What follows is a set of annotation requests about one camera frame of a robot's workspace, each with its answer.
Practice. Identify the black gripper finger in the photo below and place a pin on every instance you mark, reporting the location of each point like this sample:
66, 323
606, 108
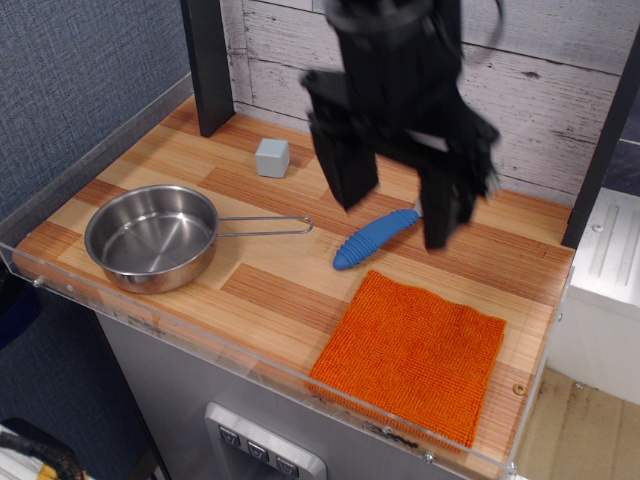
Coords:
348, 163
447, 199

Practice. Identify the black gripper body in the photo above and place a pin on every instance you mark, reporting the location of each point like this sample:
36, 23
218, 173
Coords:
398, 90

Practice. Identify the blue handled metal spoon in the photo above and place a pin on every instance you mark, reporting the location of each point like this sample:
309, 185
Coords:
368, 240

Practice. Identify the orange towel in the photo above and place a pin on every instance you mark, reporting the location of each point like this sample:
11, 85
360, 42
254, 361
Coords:
405, 351

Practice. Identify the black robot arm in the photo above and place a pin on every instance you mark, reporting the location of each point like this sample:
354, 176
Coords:
390, 10

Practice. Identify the grey cube block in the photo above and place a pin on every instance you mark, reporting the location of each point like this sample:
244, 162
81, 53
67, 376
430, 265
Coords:
272, 158

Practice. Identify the white side cabinet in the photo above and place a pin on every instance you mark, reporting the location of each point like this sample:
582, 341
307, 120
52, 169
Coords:
596, 339

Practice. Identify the stainless steel pan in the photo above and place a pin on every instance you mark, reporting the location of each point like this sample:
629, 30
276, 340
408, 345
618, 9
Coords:
157, 238

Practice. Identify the clear acrylic front guard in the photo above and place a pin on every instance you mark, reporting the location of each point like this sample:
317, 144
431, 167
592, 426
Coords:
267, 306

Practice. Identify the grey toy fridge cabinet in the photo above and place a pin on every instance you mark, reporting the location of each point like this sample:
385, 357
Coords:
184, 401

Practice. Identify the silver dispenser button panel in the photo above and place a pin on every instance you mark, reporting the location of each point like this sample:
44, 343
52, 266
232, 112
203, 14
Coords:
250, 451

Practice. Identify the black mesh yellow bag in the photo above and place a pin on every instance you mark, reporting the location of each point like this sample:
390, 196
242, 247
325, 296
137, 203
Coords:
22, 458

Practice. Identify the dark right upright post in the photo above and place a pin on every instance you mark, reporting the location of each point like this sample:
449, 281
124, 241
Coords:
611, 132

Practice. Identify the dark upright post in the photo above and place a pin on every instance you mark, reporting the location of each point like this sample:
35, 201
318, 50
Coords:
207, 51
611, 132

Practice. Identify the dark left upright post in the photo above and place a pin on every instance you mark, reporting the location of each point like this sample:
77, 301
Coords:
207, 51

